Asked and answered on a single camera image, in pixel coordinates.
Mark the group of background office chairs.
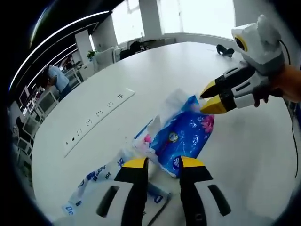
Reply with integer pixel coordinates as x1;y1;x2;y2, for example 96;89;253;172
14;68;85;156

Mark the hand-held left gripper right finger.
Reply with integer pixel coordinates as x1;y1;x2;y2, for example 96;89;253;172
180;156;246;226

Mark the blue tissue pack item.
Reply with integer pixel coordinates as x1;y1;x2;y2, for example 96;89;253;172
134;95;216;178

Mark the white table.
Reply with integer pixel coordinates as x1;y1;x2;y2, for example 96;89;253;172
30;41;301;226

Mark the green potted plant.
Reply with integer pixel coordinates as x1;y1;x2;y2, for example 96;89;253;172
87;49;99;62

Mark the white table socket panel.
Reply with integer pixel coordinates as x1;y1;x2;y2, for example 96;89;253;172
64;88;136;159

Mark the blue print plastic bag item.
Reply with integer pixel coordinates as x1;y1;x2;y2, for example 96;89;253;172
62;150;173;216

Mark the person's right hand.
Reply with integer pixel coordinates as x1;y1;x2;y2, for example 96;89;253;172
253;65;297;108

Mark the small black object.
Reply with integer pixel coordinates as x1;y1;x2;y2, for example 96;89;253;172
216;44;235;58

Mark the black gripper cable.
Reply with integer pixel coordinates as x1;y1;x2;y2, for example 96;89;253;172
279;40;301;179

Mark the curved ceiling light strip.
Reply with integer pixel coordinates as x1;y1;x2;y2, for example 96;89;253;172
10;11;113;90

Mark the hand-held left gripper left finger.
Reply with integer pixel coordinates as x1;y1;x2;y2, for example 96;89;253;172
54;157;149;226

